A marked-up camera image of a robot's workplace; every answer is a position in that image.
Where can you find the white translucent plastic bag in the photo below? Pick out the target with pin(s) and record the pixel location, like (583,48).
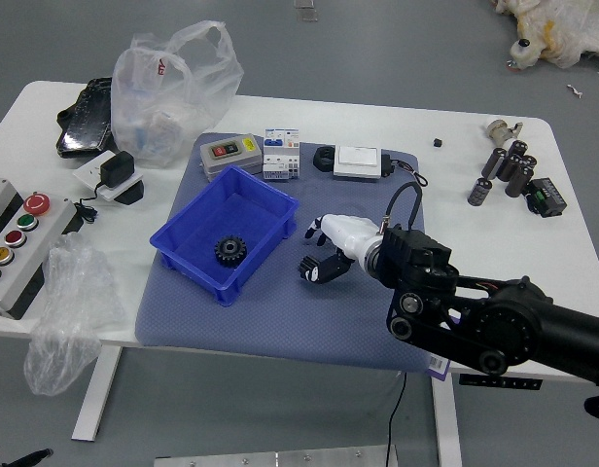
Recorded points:
(153,112)

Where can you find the small clear floor item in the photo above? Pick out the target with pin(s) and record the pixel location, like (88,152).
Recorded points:
(305,10)

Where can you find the dark cylindrical capacitor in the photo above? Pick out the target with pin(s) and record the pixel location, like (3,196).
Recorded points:
(519,181)
(529,160)
(494,163)
(509,168)
(479,191)
(518,147)

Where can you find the black terminal module, green parts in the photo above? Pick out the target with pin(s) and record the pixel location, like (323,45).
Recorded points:
(547,197)

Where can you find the black keyboard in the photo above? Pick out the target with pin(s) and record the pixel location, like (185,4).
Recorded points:
(85,121)

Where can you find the silver metal plate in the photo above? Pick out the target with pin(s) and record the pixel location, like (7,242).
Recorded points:
(275,458)

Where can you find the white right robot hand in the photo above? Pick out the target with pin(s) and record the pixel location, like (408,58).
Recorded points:
(350,233)

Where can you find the black table control panel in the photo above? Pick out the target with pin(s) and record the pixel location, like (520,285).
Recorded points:
(499,382)

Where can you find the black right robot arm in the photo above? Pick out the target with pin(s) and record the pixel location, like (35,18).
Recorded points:
(503,321)

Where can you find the white paper scrap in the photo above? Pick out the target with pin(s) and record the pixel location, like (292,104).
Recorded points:
(574,90)

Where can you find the plastic-wrapped plush toy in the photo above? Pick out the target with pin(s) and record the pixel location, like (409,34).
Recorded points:
(562,29)

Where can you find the white table leg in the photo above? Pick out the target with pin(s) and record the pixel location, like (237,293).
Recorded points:
(97,394)
(446,423)

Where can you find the white socket plate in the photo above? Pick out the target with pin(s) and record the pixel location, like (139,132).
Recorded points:
(88,172)

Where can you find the big black gear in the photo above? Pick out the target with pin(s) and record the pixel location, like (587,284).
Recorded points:
(230,250)

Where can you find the black power adapter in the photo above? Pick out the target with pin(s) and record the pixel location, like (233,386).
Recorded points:
(117,168)

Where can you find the clear crumpled plastic bag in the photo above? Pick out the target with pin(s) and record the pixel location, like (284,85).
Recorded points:
(71,301)

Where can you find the black hex nut block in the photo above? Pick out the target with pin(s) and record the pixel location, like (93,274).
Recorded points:
(324,159)

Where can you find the purple mat tag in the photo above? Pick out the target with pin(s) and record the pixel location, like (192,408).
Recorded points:
(439,367)

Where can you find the white wall switch panel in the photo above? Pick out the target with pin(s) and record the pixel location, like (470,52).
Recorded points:
(358,163)

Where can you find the blue-grey mat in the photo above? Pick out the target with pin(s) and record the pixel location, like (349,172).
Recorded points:
(290,316)

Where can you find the grey push-button switch box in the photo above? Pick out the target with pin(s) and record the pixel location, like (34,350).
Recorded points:
(226,152)

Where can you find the black base block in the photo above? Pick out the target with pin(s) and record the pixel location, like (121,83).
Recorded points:
(133,193)

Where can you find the beige metal connector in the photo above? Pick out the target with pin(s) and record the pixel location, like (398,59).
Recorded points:
(499,130)

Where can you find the white circuit breaker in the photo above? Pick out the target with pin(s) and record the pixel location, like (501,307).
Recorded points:
(280,153)

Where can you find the small black electronic module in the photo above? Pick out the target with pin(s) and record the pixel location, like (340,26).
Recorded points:
(388,166)

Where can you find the blue plastic box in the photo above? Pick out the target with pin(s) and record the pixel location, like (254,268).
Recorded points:
(192,233)

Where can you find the grey control box, coloured buttons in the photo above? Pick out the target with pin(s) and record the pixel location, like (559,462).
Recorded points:
(17,253)

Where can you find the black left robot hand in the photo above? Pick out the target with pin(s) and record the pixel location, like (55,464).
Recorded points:
(29,458)

